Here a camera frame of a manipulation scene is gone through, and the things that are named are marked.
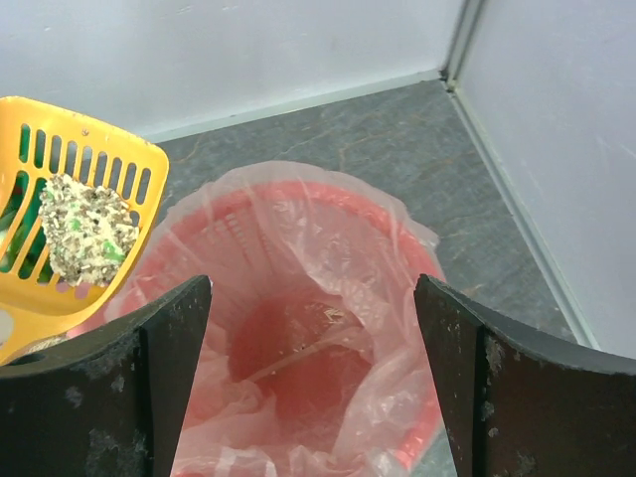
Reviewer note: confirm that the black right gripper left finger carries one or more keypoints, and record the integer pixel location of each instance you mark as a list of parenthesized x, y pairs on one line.
[(112, 401)]

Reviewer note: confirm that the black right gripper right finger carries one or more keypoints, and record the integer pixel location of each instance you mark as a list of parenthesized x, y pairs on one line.
[(517, 401)]

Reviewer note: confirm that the clumped litter lump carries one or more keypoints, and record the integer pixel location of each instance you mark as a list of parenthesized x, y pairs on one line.
[(89, 231)]

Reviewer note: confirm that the pink plastic bin liner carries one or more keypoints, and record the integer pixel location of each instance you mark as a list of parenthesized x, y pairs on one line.
[(308, 298)]

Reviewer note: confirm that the red trash bin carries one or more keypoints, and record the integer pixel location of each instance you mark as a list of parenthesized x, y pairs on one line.
[(278, 208)]

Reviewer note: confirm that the yellow litter scoop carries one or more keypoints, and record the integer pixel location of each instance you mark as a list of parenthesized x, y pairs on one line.
[(89, 149)]

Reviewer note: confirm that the green plastic crate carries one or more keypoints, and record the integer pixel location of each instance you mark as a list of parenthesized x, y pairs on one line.
[(18, 197)]

